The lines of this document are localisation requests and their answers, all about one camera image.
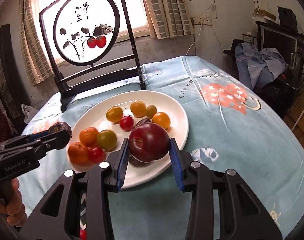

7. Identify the red cherry tomato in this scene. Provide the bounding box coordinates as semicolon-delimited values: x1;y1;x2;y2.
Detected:
88;146;105;164
79;229;87;240

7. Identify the checkered curtain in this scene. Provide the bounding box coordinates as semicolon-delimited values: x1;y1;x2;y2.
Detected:
18;0;53;87
143;0;194;40

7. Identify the small red tomato on plate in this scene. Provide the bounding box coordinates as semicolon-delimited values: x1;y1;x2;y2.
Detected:
119;115;134;132

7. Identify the large green-orange citrus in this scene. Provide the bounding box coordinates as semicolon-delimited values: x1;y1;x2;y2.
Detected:
97;129;117;151

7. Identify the small yellow-green kumquat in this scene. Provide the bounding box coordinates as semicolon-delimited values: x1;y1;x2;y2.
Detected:
146;105;157;119

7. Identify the bumpy orange mandarin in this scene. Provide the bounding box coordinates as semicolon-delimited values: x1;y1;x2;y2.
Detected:
68;142;89;166

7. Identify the painted round screen stand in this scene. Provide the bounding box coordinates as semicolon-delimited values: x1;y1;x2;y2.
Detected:
38;0;146;112

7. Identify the blue clothes pile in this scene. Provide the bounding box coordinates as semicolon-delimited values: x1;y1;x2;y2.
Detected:
234;42;288;90

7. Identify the framed picture on wall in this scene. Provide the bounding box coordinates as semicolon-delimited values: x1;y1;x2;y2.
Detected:
0;24;30;133

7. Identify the wall power socket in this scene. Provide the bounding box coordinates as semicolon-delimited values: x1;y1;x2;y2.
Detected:
191;16;212;26

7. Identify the pale yellow fruit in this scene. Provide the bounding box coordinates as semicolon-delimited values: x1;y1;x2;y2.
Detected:
106;106;124;123

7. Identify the light blue tablecloth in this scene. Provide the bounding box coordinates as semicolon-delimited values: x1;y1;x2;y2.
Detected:
16;55;304;240

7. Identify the right checkered curtain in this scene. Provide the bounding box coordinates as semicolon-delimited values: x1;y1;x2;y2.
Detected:
143;0;194;40

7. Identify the left hand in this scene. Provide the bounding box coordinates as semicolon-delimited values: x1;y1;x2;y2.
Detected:
0;178;27;227

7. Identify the left checkered curtain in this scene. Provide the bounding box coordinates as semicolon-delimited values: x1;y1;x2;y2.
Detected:
18;0;53;87

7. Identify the mandarin on plate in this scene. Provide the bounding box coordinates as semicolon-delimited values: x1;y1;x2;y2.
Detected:
79;127;99;147

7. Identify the black metal shelf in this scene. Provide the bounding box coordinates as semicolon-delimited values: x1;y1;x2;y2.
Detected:
243;7;304;89

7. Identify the orange-green citrus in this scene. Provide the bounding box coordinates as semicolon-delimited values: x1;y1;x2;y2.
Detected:
130;100;146;118

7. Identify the white oval plate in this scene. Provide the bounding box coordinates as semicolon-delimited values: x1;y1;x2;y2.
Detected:
65;90;190;190

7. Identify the dark water chestnut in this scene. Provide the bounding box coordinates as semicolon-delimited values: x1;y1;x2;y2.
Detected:
133;118;151;129
48;121;72;150

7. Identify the smooth orange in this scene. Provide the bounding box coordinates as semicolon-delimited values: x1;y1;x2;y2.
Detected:
152;112;171;130

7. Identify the white plastic bag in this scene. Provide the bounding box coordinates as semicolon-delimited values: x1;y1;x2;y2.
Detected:
21;104;38;124

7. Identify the dark water chestnut front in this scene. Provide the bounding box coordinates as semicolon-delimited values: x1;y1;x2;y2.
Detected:
133;118;151;129

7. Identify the red cherry tomato in pile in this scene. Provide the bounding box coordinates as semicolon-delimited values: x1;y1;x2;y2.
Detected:
79;229;87;240

